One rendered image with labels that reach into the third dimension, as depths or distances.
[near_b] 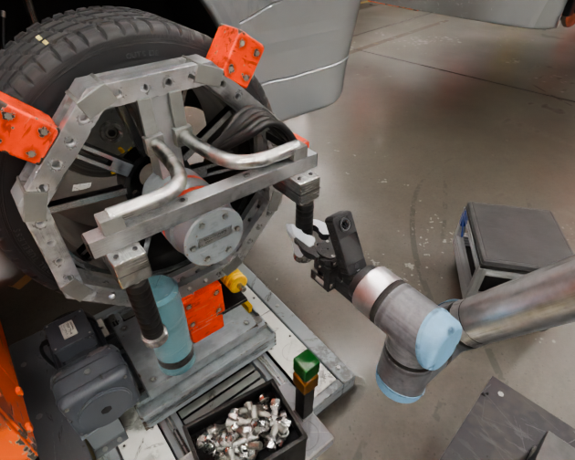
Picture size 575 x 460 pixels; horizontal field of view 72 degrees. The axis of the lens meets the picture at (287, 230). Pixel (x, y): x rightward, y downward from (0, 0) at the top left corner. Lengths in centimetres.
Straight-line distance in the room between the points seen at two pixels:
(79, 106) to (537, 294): 74
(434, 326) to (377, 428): 89
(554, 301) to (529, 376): 114
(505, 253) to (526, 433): 67
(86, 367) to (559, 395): 155
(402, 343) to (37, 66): 74
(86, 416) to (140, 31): 91
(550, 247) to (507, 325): 109
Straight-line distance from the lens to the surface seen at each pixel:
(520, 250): 172
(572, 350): 196
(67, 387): 120
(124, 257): 61
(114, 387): 119
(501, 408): 129
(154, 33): 84
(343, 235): 70
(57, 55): 81
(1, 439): 91
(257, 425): 84
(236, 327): 140
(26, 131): 73
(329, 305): 176
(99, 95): 73
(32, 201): 77
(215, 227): 75
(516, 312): 70
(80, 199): 91
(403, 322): 66
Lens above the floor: 134
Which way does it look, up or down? 39 degrees down
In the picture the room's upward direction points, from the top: straight up
